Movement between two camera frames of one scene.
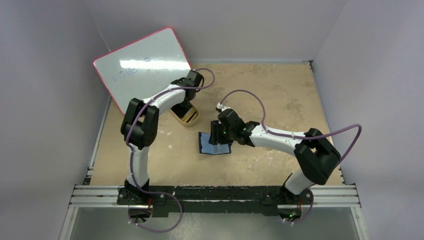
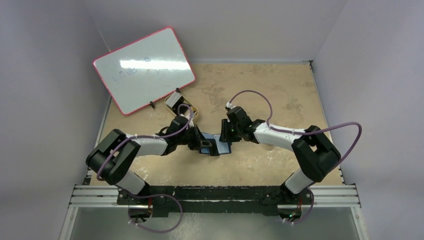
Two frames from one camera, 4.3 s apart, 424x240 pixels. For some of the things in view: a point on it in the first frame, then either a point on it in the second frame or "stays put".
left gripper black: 185,104 -> 197,143
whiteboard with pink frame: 136,70 stays put
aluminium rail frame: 345,195 stays put
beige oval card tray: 190,117 stays put
